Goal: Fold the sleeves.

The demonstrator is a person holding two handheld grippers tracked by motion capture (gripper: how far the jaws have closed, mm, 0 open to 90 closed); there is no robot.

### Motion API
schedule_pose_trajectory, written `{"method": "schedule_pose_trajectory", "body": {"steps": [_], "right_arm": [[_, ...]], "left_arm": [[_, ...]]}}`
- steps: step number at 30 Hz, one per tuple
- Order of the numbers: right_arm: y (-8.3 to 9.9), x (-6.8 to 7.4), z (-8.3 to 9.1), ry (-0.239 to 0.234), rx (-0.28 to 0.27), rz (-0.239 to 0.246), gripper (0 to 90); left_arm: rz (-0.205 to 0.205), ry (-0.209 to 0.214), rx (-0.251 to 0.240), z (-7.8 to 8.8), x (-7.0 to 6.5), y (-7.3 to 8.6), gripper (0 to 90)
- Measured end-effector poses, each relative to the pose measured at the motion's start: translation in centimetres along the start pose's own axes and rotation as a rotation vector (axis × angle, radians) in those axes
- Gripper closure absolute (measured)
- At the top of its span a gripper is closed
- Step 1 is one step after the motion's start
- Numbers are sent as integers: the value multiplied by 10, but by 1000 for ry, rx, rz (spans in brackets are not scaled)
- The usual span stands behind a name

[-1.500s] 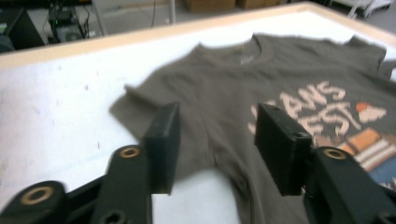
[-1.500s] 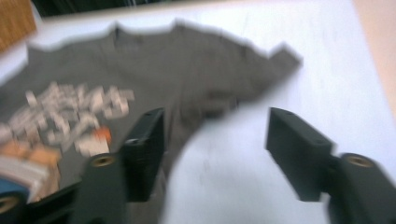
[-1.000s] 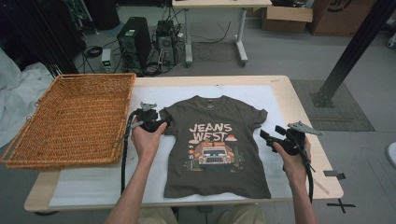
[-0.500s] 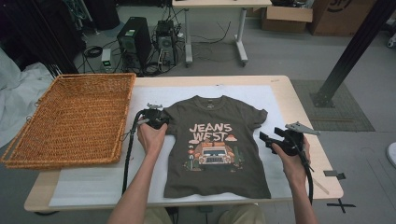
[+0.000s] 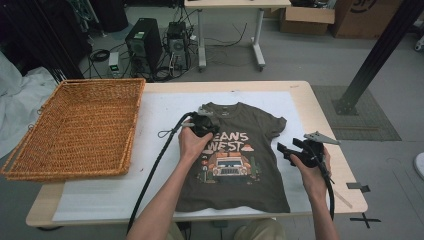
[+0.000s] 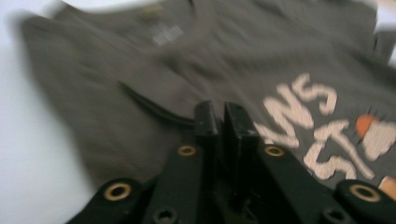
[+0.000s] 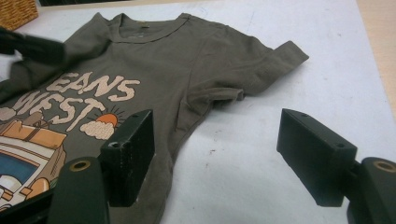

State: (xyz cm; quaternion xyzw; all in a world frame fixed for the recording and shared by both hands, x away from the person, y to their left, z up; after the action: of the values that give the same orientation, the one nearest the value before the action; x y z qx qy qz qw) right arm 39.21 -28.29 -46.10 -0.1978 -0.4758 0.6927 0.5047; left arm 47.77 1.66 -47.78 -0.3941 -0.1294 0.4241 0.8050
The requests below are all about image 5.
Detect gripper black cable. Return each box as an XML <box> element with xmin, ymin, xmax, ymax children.
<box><xmin>126</xmin><ymin>111</ymin><xmax>197</xmax><ymax>235</ymax></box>
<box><xmin>311</xmin><ymin>143</ymin><xmax>336</xmax><ymax>222</ymax></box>

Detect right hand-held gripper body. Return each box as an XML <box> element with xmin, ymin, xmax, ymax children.
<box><xmin>298</xmin><ymin>130</ymin><xmax>341</xmax><ymax>169</ymax></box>

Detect grey floor mat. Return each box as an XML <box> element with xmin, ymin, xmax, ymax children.
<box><xmin>311</xmin><ymin>85</ymin><xmax>402</xmax><ymax>142</ymax></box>

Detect person's right hand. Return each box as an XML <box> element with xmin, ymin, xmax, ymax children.
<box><xmin>289</xmin><ymin>148</ymin><xmax>333</xmax><ymax>201</ymax></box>

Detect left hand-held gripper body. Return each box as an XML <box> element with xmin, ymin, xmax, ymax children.
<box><xmin>189</xmin><ymin>105</ymin><xmax>221</xmax><ymax>138</ymax></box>

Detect orange wicker basket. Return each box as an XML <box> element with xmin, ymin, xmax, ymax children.
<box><xmin>0</xmin><ymin>78</ymin><xmax>147</xmax><ymax>183</ymax></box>

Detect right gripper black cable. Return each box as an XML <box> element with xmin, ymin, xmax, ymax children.
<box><xmin>311</xmin><ymin>143</ymin><xmax>336</xmax><ymax>222</ymax></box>

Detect loose black floor cable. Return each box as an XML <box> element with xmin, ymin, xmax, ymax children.
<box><xmin>204</xmin><ymin>22</ymin><xmax>249</xmax><ymax>48</ymax></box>

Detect thin wooden strip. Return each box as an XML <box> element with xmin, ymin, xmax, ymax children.
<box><xmin>334</xmin><ymin>189</ymin><xmax>354</xmax><ymax>210</ymax></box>

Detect white table mat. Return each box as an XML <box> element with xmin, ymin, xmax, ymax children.
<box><xmin>52</xmin><ymin>91</ymin><xmax>333</xmax><ymax>223</ymax></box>

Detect large black computer tower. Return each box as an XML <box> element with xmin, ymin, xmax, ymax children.
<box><xmin>125</xmin><ymin>18</ymin><xmax>164</xmax><ymax>80</ymax></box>

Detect dark curtain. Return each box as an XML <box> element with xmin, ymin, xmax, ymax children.
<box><xmin>0</xmin><ymin>0</ymin><xmax>93</xmax><ymax>81</ymax></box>

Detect white box with green light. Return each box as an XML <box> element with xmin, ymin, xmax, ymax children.
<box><xmin>108</xmin><ymin>51</ymin><xmax>120</xmax><ymax>77</ymax></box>

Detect black metal post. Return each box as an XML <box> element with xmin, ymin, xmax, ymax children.
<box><xmin>332</xmin><ymin>0</ymin><xmax>424</xmax><ymax>116</ymax></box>

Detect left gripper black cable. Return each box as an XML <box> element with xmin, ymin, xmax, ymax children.
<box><xmin>126</xmin><ymin>111</ymin><xmax>197</xmax><ymax>235</ymax></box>

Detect white cloth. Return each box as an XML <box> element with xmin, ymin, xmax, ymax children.
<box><xmin>0</xmin><ymin>51</ymin><xmax>59</xmax><ymax>160</ymax></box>

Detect coiled black cable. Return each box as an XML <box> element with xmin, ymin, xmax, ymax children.
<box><xmin>88</xmin><ymin>48</ymin><xmax>111</xmax><ymax>63</ymax></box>

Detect person's khaki trouser legs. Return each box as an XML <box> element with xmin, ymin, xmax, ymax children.
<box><xmin>166</xmin><ymin>218</ymin><xmax>288</xmax><ymax>240</ymax></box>

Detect olive printed t-shirt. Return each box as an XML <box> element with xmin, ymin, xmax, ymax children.
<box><xmin>175</xmin><ymin>101</ymin><xmax>291</xmax><ymax>214</ymax></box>

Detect person's left hand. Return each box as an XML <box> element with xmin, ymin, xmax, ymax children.
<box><xmin>178</xmin><ymin>125</ymin><xmax>214</xmax><ymax>165</ymax></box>

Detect black tape cross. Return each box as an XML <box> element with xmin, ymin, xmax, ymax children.
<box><xmin>349</xmin><ymin>213</ymin><xmax>382</xmax><ymax>230</ymax></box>

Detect large cardboard box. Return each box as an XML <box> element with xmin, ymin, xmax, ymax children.
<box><xmin>329</xmin><ymin>0</ymin><xmax>405</xmax><ymax>40</ymax></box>

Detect white round object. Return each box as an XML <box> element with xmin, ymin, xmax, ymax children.
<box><xmin>413</xmin><ymin>152</ymin><xmax>424</xmax><ymax>182</ymax></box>

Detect black tape strip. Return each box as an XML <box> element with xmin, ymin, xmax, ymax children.
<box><xmin>345</xmin><ymin>182</ymin><xmax>371</xmax><ymax>194</ymax></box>

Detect white-legged wooden table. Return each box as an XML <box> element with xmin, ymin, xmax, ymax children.
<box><xmin>184</xmin><ymin>0</ymin><xmax>292</xmax><ymax>73</ymax></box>

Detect small black computer tower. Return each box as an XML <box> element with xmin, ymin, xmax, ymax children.
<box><xmin>166</xmin><ymin>21</ymin><xmax>190</xmax><ymax>71</ymax></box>

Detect small open cardboard box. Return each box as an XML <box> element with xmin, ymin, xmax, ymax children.
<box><xmin>279</xmin><ymin>6</ymin><xmax>336</xmax><ymax>36</ymax></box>

